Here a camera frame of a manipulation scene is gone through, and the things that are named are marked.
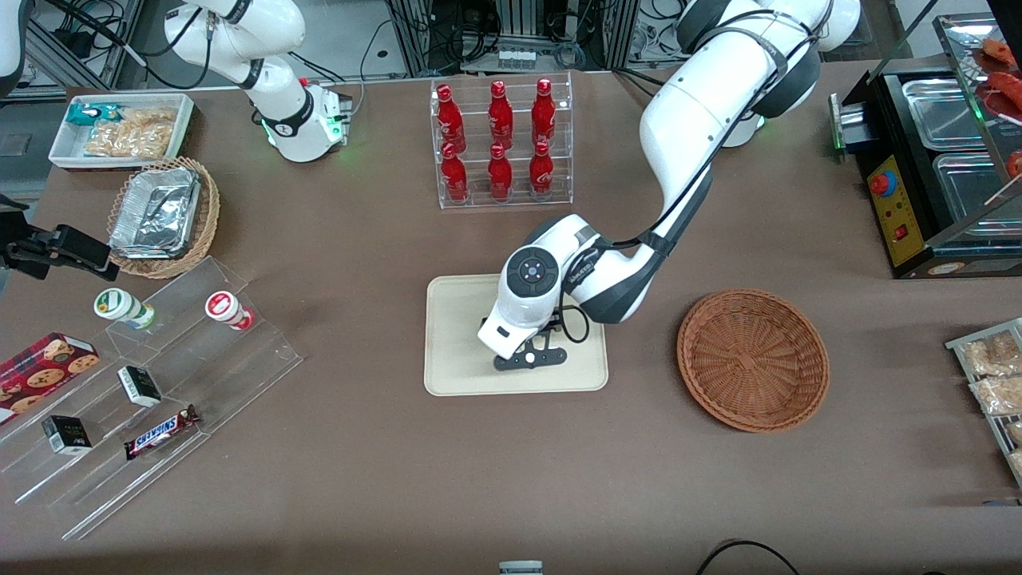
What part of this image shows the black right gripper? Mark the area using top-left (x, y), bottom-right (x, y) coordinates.
top-left (0, 195), bottom-right (113, 281)

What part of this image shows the beige plastic tray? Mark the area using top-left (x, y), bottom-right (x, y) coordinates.
top-left (424, 274), bottom-right (609, 397)

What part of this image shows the light wicker basket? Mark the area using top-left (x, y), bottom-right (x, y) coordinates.
top-left (107, 157), bottom-right (221, 280)

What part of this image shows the brown wicker basket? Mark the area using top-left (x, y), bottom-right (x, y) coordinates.
top-left (677, 288), bottom-right (830, 434)

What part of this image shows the tray with snack bags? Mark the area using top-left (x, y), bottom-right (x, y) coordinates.
top-left (945, 317), bottom-right (1022, 489)

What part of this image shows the green sunflower yogurt cup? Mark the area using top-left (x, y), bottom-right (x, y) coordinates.
top-left (93, 288), bottom-right (156, 331)

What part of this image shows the white rectangular snack bin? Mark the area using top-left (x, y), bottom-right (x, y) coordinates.
top-left (49, 93), bottom-right (196, 171)

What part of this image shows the red tartan cookie box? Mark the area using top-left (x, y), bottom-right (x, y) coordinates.
top-left (0, 332), bottom-right (101, 425)

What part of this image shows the clear bag of crackers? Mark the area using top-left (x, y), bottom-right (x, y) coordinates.
top-left (83, 107), bottom-right (178, 159)

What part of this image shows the green snack packet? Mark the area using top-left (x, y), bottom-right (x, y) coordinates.
top-left (66, 103), bottom-right (122, 127)

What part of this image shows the small black box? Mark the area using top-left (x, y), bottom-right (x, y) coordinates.
top-left (42, 415), bottom-right (93, 455)
top-left (117, 366), bottom-right (163, 407)

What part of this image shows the strawberry yogurt cup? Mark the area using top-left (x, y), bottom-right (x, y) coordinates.
top-left (205, 291), bottom-right (256, 331)

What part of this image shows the clear acrylic bottle rack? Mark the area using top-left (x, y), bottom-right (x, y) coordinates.
top-left (430, 71), bottom-right (575, 211)

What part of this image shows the red cola bottle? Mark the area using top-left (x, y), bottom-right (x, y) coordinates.
top-left (488, 80), bottom-right (515, 151)
top-left (488, 142), bottom-right (513, 201)
top-left (440, 142), bottom-right (469, 203)
top-left (532, 77), bottom-right (557, 147)
top-left (435, 84), bottom-right (467, 153)
top-left (529, 140), bottom-right (555, 198)

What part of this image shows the clear acrylic stepped display stand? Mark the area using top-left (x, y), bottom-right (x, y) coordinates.
top-left (0, 256), bottom-right (304, 541)

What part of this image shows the Snickers chocolate bar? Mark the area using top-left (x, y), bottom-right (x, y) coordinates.
top-left (124, 405), bottom-right (200, 461)

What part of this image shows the black food warmer appliance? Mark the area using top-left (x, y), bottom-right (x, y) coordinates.
top-left (829, 11), bottom-right (1022, 280)

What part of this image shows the clear bag of pastries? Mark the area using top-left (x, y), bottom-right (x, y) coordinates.
top-left (969, 375), bottom-right (1022, 417)
top-left (961, 331), bottom-right (1022, 378)

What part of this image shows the steel food pan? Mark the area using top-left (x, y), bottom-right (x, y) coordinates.
top-left (901, 77), bottom-right (992, 152)
top-left (932, 151), bottom-right (1022, 241)

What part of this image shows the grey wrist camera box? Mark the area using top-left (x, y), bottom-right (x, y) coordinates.
top-left (477, 310), bottom-right (534, 361)

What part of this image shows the black floor cable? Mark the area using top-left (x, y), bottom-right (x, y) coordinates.
top-left (694, 540), bottom-right (802, 575)

